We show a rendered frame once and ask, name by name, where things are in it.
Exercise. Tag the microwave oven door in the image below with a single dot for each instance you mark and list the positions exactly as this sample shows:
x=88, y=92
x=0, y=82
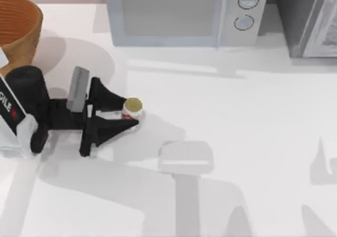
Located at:
x=168, y=13

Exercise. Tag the orange ribbed basket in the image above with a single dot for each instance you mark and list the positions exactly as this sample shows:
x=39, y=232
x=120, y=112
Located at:
x=18, y=26

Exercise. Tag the grey cabinet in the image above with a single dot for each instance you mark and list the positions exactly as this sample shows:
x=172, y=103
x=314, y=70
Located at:
x=310, y=21

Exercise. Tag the red and white can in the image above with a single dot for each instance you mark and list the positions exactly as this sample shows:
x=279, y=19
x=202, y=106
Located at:
x=133, y=108

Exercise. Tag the pale microwave oven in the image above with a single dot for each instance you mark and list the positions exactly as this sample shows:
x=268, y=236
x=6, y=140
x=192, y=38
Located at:
x=237, y=37

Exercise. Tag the pale grey rounded box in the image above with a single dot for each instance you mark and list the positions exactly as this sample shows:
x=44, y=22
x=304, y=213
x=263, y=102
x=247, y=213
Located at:
x=78, y=89

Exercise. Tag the round microwave knob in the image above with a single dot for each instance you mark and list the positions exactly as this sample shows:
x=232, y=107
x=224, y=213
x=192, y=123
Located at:
x=248, y=0
x=244, y=22

